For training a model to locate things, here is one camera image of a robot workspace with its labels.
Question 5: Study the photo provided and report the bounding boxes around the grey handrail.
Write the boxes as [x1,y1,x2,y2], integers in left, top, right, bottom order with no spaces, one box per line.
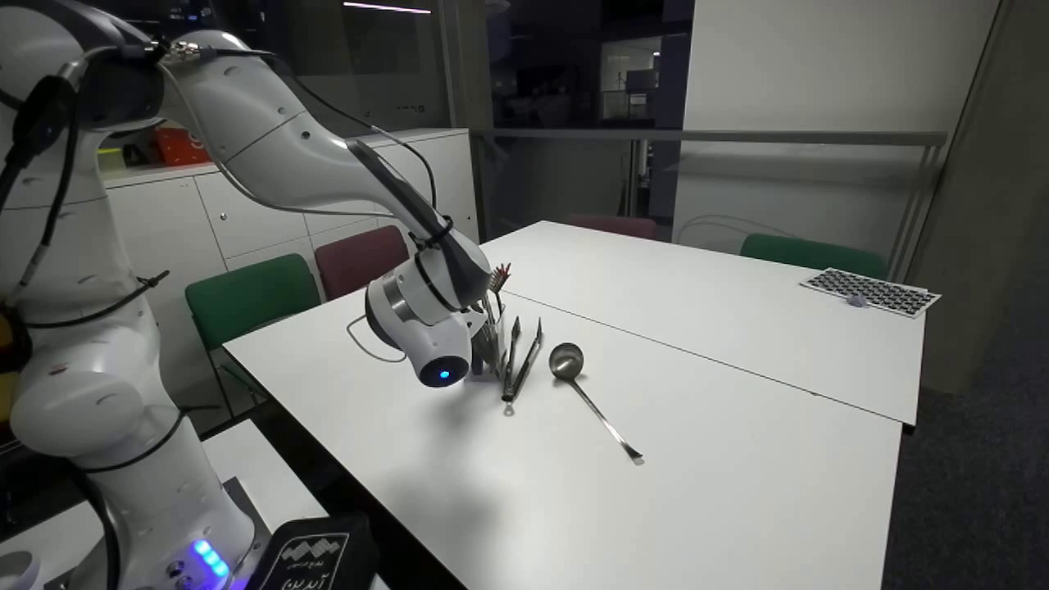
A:
[475,126,951,151]

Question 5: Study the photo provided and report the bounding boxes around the metal long-handled ladle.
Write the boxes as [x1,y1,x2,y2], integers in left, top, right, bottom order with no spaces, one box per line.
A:
[544,339,647,468]

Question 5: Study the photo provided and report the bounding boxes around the green chair beside checkered board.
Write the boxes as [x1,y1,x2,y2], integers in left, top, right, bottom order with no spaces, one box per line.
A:
[737,231,893,282]

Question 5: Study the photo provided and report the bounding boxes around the green chair beside red chair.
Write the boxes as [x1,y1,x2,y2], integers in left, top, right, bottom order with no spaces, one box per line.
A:
[181,249,325,353]

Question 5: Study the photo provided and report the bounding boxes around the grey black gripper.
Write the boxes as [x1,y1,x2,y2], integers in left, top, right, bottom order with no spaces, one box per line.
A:
[455,253,508,331]

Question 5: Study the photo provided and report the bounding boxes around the grey wrist cable loop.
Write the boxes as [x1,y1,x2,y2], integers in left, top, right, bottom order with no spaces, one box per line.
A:
[344,313,410,366]

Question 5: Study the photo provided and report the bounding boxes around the black control box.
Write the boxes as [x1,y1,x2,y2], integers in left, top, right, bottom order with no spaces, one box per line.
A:
[244,510,380,590]

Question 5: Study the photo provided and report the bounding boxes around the black kitchen tongs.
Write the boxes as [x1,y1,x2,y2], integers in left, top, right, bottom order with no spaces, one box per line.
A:
[500,315,547,406]

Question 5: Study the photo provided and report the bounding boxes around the orange object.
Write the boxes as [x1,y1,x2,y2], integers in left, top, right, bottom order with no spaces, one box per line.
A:
[149,123,212,170]

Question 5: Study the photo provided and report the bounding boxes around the maroon chair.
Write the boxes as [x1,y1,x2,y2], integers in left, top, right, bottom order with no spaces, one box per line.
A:
[569,212,666,243]

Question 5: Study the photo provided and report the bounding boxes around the checkered calibration board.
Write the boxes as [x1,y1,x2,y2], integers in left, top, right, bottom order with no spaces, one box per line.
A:
[796,266,944,317]

